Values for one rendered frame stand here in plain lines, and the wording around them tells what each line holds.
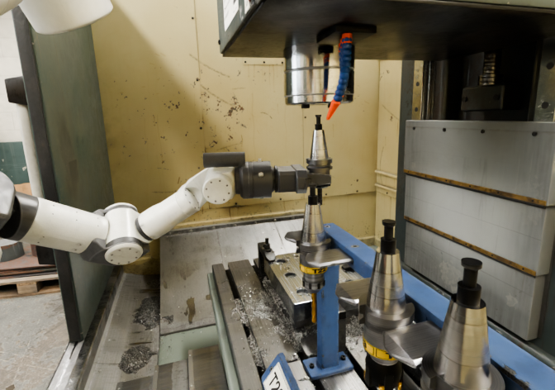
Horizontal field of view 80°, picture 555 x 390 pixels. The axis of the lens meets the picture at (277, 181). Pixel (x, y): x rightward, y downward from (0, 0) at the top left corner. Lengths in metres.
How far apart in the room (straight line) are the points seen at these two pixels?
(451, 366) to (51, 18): 0.42
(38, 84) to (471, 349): 1.03
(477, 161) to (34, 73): 1.15
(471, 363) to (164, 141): 1.58
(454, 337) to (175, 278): 1.41
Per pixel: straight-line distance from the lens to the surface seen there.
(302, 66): 0.73
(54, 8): 0.33
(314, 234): 0.59
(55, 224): 0.79
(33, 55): 1.07
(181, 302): 1.55
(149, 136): 1.74
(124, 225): 0.83
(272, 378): 0.76
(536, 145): 0.91
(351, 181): 2.02
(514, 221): 0.97
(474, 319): 0.32
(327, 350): 0.80
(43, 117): 1.06
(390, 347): 0.39
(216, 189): 0.73
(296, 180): 0.75
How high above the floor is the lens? 1.45
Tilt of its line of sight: 12 degrees down
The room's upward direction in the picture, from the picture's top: 2 degrees counter-clockwise
